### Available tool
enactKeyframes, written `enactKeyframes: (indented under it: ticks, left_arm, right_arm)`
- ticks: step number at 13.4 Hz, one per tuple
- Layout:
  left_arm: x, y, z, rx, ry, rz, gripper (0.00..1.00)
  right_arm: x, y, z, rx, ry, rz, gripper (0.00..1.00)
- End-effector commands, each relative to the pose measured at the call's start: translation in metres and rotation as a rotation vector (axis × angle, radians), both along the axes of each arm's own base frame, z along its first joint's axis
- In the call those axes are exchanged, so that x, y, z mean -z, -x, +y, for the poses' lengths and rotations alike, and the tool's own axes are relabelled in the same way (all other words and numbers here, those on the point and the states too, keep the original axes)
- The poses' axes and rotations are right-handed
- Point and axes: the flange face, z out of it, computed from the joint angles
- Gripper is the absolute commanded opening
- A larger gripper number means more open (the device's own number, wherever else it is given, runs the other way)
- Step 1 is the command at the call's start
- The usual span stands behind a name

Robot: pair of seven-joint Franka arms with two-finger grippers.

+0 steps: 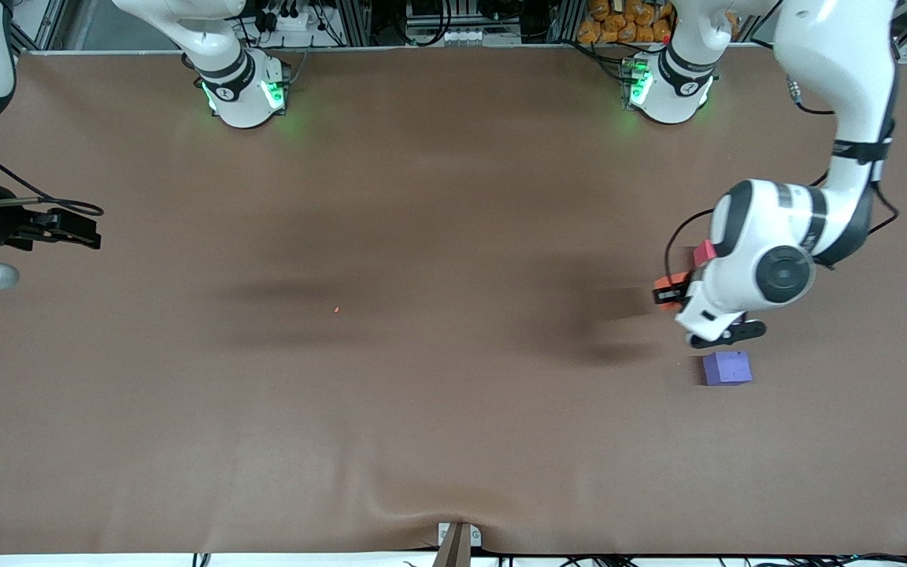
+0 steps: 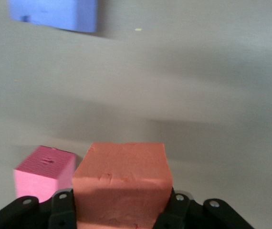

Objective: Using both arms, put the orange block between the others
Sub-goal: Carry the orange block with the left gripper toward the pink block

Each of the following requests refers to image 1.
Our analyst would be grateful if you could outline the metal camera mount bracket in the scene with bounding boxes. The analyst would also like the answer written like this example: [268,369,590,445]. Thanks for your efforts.
[431,521,483,567]

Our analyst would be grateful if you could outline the brown table cover sheet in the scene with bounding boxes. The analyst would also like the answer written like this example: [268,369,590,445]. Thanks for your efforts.
[0,43,907,557]

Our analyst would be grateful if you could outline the white power strip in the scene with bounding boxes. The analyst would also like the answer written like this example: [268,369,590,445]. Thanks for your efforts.
[267,8,315,33]

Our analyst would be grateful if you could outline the purple foam block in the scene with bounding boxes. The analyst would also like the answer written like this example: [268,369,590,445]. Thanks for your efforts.
[702,350,753,387]

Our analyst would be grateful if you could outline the white connector block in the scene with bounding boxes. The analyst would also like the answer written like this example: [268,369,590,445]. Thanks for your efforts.
[406,27,523,47]

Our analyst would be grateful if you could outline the orange foam block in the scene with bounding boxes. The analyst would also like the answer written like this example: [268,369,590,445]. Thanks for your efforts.
[655,273,691,313]

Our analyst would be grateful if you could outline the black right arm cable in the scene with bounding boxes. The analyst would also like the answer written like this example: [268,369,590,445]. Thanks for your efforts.
[0,126,105,218]

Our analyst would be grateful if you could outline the pile of orange objects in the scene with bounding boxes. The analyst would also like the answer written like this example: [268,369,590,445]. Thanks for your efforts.
[576,0,673,45]

